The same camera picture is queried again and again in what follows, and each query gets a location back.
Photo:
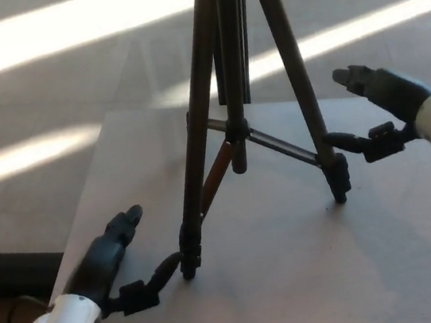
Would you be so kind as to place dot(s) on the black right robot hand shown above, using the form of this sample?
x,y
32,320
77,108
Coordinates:
x,y
394,92

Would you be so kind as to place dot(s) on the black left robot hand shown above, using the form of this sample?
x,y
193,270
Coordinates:
x,y
97,262

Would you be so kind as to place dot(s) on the brown and black camera tripod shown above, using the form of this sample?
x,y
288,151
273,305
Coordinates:
x,y
235,86

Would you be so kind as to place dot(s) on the black low platform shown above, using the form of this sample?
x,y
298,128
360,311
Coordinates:
x,y
6,271

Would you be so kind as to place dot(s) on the black vertical pillar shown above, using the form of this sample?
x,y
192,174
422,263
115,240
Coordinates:
x,y
222,88

